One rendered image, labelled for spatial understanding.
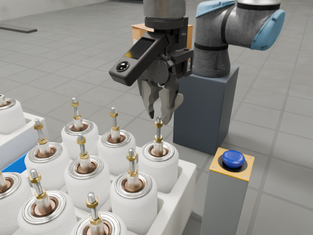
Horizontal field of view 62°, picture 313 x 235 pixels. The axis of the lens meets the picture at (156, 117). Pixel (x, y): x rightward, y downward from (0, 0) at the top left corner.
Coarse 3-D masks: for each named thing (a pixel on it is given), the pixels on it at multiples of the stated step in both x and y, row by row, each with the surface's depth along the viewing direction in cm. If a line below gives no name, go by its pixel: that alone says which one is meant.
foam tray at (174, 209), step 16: (112, 176) 64; (192, 176) 66; (32, 192) 60; (64, 192) 60; (160, 192) 60; (176, 192) 60; (192, 192) 71; (160, 208) 60; (176, 208) 57; (160, 224) 52; (176, 224) 61
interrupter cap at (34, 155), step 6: (54, 144) 63; (30, 150) 61; (36, 150) 61; (54, 150) 61; (60, 150) 61; (30, 156) 59; (36, 156) 59; (42, 156) 60; (48, 156) 59; (54, 156) 59; (36, 162) 58; (42, 162) 58
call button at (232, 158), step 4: (224, 152) 48; (228, 152) 48; (232, 152) 48; (236, 152) 48; (224, 156) 47; (228, 156) 47; (232, 156) 47; (236, 156) 47; (240, 156) 47; (244, 156) 48; (224, 160) 47; (228, 160) 46; (232, 160) 46; (236, 160) 46; (240, 160) 46; (244, 160) 47; (228, 164) 46; (232, 164) 46; (236, 164) 46; (240, 164) 46
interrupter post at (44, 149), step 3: (39, 144) 59; (42, 144) 59; (45, 144) 59; (48, 144) 60; (39, 147) 59; (42, 147) 59; (45, 147) 59; (48, 147) 60; (42, 150) 59; (45, 150) 59; (48, 150) 60; (42, 153) 60; (45, 153) 60; (48, 153) 60
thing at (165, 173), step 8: (176, 152) 61; (144, 160) 59; (168, 160) 58; (176, 160) 60; (144, 168) 59; (152, 168) 58; (160, 168) 58; (168, 168) 58; (176, 168) 61; (152, 176) 59; (160, 176) 59; (168, 176) 60; (176, 176) 63; (160, 184) 60; (168, 184) 61; (168, 192) 63
